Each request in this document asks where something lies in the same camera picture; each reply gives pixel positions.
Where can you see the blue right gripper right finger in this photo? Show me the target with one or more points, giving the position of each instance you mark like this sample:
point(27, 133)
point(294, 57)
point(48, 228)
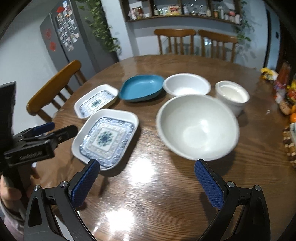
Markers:
point(216, 189)

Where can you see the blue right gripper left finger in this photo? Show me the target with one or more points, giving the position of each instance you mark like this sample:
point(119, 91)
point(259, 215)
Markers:
point(82, 182)

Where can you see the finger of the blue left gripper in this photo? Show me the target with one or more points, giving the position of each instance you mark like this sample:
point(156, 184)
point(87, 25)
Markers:
point(66, 133)
point(39, 130)

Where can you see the large patterned square plate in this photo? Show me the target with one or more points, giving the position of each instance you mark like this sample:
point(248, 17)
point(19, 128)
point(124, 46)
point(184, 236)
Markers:
point(105, 137)

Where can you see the small patterned square plate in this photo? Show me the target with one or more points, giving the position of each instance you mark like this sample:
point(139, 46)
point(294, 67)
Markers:
point(102, 96)

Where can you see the large white bowl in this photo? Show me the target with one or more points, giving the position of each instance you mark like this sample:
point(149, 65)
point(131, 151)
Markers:
point(197, 127)

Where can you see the blue square plate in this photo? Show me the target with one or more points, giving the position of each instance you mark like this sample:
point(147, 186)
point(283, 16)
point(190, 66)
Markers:
point(141, 88)

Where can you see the small white ceramic cup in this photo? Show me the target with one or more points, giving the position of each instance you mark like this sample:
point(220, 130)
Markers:
point(233, 95)

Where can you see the medium white bowl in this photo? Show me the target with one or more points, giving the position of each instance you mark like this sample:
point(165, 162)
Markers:
point(185, 84)

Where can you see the person's left hand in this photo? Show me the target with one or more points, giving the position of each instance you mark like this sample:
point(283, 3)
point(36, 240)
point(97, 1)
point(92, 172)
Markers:
point(10, 196)

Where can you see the wooden chair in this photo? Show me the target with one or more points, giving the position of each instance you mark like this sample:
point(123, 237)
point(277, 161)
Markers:
point(175, 40)
point(218, 43)
point(53, 88)

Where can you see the wooden bead trivet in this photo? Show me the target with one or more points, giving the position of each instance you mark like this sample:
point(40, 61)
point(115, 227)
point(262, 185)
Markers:
point(290, 146)

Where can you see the grey refrigerator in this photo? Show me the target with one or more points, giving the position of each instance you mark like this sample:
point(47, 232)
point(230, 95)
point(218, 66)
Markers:
point(68, 37)

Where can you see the blue rimmed rectangular dish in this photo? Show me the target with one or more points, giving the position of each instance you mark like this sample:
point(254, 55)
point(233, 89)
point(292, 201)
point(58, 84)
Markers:
point(293, 131)

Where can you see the orange fruit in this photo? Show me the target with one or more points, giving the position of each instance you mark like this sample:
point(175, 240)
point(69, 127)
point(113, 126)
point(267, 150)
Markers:
point(293, 118)

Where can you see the hanging green vine plant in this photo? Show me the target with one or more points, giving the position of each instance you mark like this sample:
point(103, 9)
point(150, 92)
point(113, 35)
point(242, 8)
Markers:
point(95, 18)

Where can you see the yellow snack packet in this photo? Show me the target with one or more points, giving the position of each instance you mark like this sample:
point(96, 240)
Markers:
point(268, 74)

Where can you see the red sauce bottle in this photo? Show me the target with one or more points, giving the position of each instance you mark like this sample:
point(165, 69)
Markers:
point(284, 75)

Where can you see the right green vine plant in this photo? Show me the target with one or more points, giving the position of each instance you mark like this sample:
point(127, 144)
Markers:
point(245, 33)

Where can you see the wooden chair back left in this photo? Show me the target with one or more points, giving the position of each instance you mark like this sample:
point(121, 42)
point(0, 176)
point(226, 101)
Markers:
point(175, 40)

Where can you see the wooden chair back right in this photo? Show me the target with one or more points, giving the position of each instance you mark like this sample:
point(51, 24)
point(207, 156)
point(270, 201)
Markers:
point(218, 43)

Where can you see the wooden wall shelf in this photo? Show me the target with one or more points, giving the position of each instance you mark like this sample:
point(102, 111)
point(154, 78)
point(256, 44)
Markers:
point(209, 10)

